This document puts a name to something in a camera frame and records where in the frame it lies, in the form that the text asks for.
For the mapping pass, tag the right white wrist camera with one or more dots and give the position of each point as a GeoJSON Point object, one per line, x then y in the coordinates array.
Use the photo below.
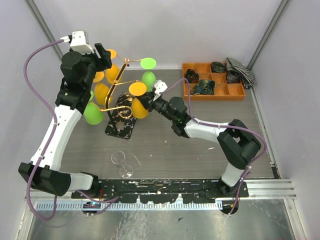
{"type": "Point", "coordinates": [159, 87]}

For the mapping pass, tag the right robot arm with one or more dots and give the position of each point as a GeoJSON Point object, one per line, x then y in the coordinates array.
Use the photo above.
{"type": "Point", "coordinates": [238, 144]}

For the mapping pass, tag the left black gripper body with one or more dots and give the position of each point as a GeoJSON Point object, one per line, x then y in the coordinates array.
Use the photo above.
{"type": "Point", "coordinates": [96, 63]}

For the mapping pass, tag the clear wine glass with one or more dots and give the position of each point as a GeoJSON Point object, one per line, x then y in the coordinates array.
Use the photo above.
{"type": "Point", "coordinates": [119, 159]}

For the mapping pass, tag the green goblet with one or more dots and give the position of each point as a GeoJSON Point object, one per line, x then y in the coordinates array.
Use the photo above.
{"type": "Point", "coordinates": [148, 78]}
{"type": "Point", "coordinates": [92, 113]}

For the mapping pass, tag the dark floral cloth rear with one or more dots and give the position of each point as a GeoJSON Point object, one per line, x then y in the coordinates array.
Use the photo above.
{"type": "Point", "coordinates": [217, 67]}

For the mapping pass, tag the orange compartment tray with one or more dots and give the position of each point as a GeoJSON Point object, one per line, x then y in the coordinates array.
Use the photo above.
{"type": "Point", "coordinates": [222, 91]}

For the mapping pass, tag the dark patterned cloth right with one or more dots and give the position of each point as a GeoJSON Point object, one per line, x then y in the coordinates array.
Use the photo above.
{"type": "Point", "coordinates": [233, 78]}

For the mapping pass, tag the orange goblet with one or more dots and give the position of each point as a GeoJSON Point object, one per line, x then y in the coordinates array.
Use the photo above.
{"type": "Point", "coordinates": [112, 73]}
{"type": "Point", "coordinates": [137, 89]}
{"type": "Point", "coordinates": [100, 90]}

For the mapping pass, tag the gold wine glass rack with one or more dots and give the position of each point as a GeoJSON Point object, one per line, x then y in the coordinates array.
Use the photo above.
{"type": "Point", "coordinates": [121, 120]}

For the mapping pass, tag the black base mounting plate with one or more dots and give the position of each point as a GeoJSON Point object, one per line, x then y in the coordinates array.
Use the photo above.
{"type": "Point", "coordinates": [160, 191]}

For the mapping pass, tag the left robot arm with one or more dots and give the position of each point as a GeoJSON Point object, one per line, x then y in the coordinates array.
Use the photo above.
{"type": "Point", "coordinates": [43, 173]}

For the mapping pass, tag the dark floral cloth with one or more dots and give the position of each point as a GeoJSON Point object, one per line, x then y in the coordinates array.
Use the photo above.
{"type": "Point", "coordinates": [217, 67]}
{"type": "Point", "coordinates": [204, 87]}

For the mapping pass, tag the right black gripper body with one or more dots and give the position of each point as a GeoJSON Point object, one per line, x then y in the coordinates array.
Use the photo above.
{"type": "Point", "coordinates": [156, 105]}

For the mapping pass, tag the striped cloth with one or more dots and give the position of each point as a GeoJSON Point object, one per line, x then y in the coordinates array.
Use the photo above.
{"type": "Point", "coordinates": [235, 67]}

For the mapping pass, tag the grey cable duct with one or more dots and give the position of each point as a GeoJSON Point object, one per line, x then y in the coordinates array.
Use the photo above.
{"type": "Point", "coordinates": [178, 205]}

